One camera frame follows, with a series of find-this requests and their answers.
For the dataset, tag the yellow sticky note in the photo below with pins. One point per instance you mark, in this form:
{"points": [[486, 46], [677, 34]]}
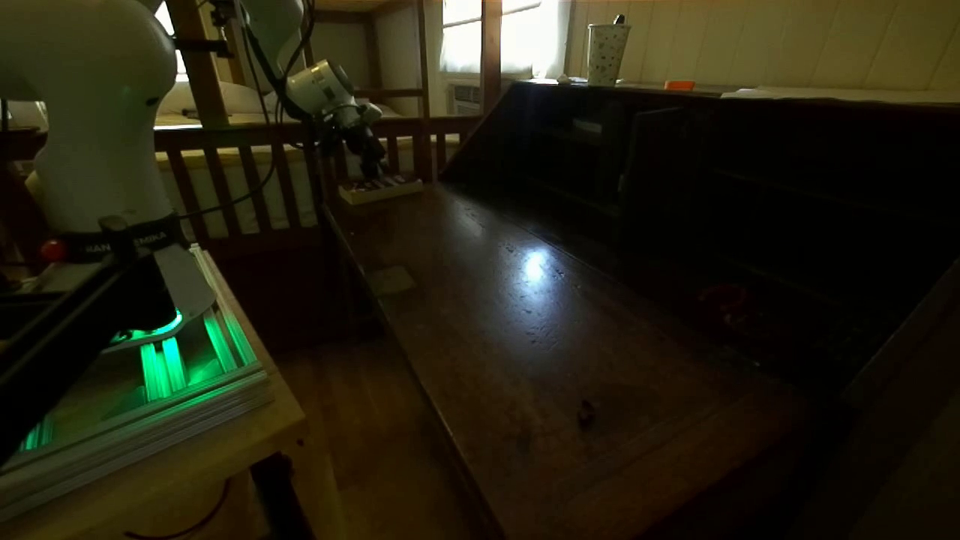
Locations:
{"points": [[391, 280]]}

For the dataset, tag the slanted wooden post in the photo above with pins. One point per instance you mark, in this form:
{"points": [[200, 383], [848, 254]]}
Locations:
{"points": [[200, 61]]}

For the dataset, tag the wooden slatted railing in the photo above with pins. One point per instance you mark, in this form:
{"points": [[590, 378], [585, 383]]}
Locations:
{"points": [[251, 135]]}

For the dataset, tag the white paper sheet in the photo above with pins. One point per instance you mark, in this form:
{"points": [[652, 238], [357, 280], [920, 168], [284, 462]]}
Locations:
{"points": [[841, 93]]}

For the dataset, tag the white wall heater unit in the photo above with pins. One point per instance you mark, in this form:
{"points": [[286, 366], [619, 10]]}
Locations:
{"points": [[462, 97]]}

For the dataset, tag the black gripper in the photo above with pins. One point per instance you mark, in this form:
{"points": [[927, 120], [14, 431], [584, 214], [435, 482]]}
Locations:
{"points": [[360, 135]]}

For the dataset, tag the wooden window post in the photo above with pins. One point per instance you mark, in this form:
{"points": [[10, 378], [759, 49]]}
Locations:
{"points": [[491, 49]]}

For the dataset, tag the bright window pane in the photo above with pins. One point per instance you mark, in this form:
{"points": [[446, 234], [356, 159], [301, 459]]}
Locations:
{"points": [[528, 34]]}

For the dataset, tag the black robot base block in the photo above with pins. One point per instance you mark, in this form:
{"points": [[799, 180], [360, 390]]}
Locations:
{"points": [[69, 332]]}

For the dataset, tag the green glowing device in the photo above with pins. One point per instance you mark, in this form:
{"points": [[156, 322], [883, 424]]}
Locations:
{"points": [[180, 390]]}

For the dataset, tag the white patterned cup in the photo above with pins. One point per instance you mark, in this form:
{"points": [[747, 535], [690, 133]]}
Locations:
{"points": [[607, 49]]}

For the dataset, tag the red emergency stop button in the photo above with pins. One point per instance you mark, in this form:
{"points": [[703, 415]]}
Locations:
{"points": [[51, 249]]}

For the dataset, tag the small orange object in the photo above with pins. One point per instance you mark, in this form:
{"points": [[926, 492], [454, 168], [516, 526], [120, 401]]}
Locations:
{"points": [[681, 84]]}

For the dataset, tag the light wooden table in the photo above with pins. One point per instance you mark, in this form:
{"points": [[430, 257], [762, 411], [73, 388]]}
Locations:
{"points": [[151, 491]]}

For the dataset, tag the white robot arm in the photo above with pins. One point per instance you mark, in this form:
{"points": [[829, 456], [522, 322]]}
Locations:
{"points": [[79, 108]]}

